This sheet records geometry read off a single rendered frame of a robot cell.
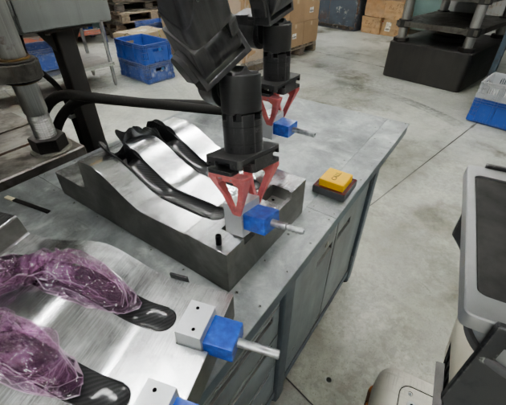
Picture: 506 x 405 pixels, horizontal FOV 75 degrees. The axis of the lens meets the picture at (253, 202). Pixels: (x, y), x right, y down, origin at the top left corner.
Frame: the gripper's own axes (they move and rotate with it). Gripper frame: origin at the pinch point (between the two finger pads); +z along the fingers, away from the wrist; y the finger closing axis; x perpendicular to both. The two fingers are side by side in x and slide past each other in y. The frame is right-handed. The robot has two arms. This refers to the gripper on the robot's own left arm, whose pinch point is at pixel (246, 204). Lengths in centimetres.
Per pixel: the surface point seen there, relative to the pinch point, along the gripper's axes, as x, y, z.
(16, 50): -70, -1, -24
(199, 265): -6.7, 5.6, 11.1
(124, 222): -26.7, 5.9, 8.4
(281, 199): -1.9, -13.9, 5.3
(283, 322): -3.5, -17.0, 42.0
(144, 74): -313, -222, 3
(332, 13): -278, -669, -72
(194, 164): -22.0, -10.6, 0.2
